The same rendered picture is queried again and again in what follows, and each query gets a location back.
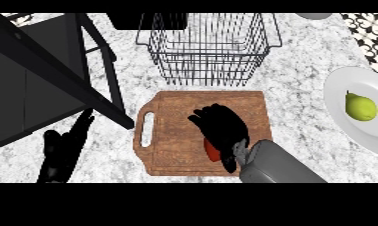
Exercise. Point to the brown wooden cutting board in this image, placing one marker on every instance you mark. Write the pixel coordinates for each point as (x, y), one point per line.
(178, 136)

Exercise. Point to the white plate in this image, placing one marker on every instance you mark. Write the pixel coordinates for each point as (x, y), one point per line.
(355, 103)

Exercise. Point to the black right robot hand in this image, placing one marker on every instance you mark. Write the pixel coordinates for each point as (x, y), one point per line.
(222, 129)

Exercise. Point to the red bell pepper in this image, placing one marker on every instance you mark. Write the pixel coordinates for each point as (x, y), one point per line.
(211, 151)

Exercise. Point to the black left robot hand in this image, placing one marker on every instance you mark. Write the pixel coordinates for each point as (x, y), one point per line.
(64, 150)

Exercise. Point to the black white patterned mat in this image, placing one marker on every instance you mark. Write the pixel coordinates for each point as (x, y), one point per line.
(364, 33)

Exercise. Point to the green pear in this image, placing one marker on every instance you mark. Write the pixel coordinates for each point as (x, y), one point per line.
(359, 107)

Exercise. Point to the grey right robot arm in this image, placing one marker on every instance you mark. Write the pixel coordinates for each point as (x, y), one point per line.
(275, 165)

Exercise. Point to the grey round object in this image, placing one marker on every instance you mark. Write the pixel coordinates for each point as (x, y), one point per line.
(315, 15)

